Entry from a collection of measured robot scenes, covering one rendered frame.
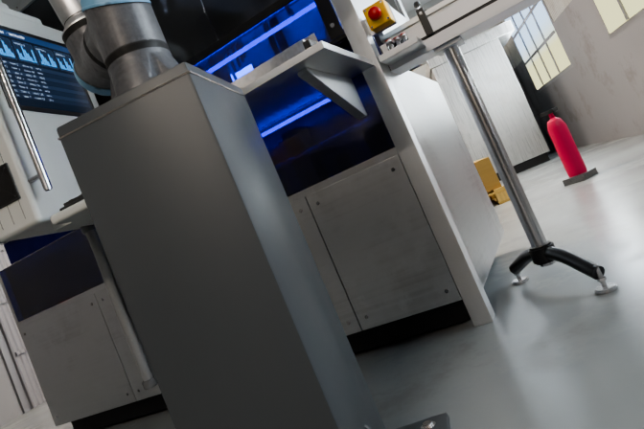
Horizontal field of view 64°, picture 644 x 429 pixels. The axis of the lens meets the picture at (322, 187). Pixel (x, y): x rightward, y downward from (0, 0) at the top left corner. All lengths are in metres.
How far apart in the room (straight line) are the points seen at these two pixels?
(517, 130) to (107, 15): 7.16
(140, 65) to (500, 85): 7.17
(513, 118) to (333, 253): 6.30
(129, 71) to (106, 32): 0.09
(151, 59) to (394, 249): 1.01
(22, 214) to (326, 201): 0.92
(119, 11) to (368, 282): 1.13
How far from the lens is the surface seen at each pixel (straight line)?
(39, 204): 1.74
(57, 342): 2.69
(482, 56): 7.94
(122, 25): 0.99
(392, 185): 1.64
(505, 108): 7.85
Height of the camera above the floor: 0.48
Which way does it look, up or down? 3 degrees up
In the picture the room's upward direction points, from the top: 23 degrees counter-clockwise
